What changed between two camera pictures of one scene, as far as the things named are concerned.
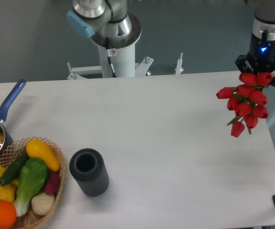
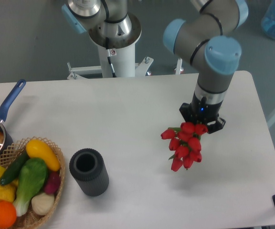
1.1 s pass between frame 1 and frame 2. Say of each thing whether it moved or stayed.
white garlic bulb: stayed
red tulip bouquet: moved
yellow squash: stayed
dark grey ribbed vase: stayed
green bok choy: stayed
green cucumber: stayed
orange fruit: stayed
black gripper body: moved
